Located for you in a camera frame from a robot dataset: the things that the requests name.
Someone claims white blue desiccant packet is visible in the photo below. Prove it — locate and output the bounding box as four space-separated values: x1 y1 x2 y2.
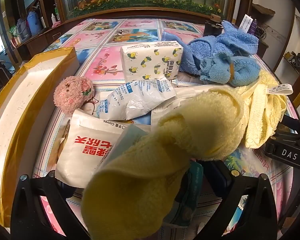
96 77 176 121

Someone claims lemon print tissue pack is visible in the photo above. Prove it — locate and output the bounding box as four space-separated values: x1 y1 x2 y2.
120 41 183 82

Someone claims blue fluffy towel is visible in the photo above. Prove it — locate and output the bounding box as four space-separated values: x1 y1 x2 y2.
161 21 258 75

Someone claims white red text glove pack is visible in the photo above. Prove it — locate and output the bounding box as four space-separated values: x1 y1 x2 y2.
55 109 151 189

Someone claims black motor with cork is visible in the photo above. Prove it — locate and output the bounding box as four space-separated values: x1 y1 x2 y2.
203 14 223 36

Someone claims purple bottles pair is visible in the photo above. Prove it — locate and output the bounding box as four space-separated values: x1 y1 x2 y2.
248 19 257 35

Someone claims light blue towel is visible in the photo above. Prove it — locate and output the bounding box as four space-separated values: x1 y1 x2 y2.
199 52 261 87

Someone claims yellow fluffy towel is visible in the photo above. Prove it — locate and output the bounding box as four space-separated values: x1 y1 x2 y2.
81 70 287 239

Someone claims pink plush ball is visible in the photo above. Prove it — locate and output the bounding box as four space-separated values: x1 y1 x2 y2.
53 76 95 115

